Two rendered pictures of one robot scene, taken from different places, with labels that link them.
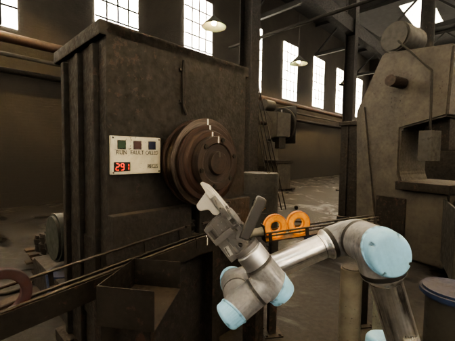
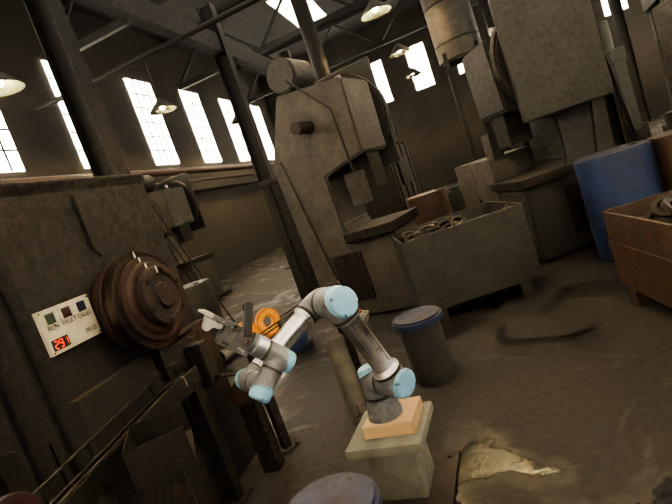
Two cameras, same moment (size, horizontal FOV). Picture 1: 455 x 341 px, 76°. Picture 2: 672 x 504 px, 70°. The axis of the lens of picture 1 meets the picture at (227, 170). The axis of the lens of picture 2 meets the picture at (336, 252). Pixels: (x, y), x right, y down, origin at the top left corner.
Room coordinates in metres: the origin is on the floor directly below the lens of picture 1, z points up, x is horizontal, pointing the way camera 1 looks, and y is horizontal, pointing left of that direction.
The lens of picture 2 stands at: (-0.80, 0.33, 1.30)
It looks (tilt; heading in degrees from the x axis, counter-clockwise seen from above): 7 degrees down; 333
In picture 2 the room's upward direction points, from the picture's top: 19 degrees counter-clockwise
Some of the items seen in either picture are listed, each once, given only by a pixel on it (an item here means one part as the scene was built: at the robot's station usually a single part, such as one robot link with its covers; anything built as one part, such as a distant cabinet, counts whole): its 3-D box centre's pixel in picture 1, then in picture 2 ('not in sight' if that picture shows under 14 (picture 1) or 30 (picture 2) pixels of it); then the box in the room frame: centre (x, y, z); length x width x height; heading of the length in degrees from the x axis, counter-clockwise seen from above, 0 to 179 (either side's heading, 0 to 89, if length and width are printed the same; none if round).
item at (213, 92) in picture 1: (160, 196); (95, 365); (1.90, 0.44, 0.88); 1.08 x 0.73 x 1.76; 136
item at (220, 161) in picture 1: (215, 162); (162, 294); (1.53, 0.06, 1.11); 0.28 x 0.06 x 0.28; 136
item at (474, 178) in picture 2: not in sight; (501, 202); (3.25, -4.05, 0.55); 1.10 x 0.53 x 1.10; 156
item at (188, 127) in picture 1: (203, 162); (145, 300); (1.60, 0.13, 1.11); 0.47 x 0.06 x 0.47; 136
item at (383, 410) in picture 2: not in sight; (382, 403); (0.92, -0.52, 0.40); 0.15 x 0.15 x 0.10
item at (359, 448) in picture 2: not in sight; (391, 429); (0.92, -0.52, 0.28); 0.32 x 0.32 x 0.04; 41
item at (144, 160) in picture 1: (136, 155); (69, 323); (1.43, 0.45, 1.15); 0.26 x 0.02 x 0.18; 136
